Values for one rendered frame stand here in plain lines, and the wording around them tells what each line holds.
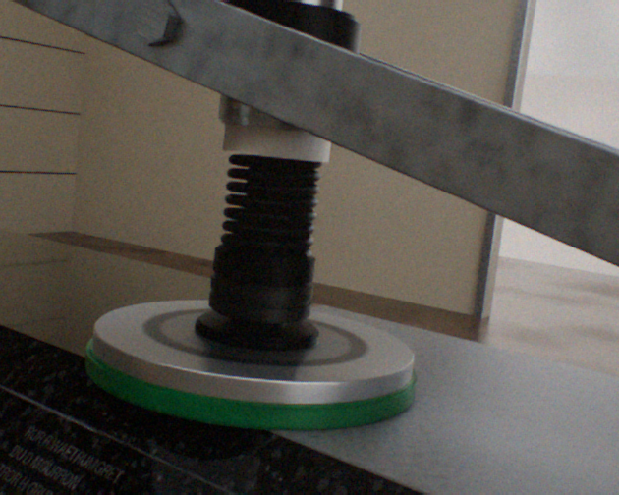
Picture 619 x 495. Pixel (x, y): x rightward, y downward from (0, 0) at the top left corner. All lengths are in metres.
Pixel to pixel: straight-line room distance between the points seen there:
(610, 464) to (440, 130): 0.21
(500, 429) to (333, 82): 0.23
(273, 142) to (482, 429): 0.22
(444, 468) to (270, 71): 0.24
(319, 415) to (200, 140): 6.27
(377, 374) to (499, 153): 0.16
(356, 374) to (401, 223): 5.34
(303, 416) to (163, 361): 0.09
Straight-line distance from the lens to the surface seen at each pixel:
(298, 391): 0.49
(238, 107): 0.54
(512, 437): 0.54
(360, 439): 0.49
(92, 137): 7.46
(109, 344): 0.53
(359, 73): 0.48
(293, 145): 0.53
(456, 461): 0.48
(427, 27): 5.88
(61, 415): 0.58
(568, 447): 0.54
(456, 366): 0.68
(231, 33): 0.52
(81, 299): 0.78
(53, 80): 7.36
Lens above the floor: 1.03
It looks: 7 degrees down
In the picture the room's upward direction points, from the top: 7 degrees clockwise
